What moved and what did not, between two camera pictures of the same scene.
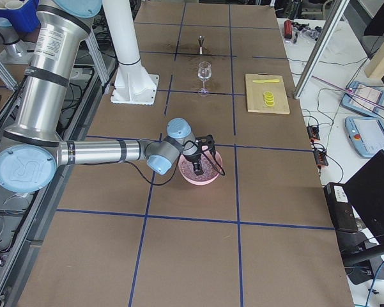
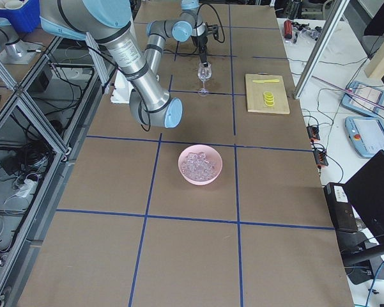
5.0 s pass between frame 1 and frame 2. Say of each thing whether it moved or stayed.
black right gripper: moved
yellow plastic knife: stayed
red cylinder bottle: stayed
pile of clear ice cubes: stayed
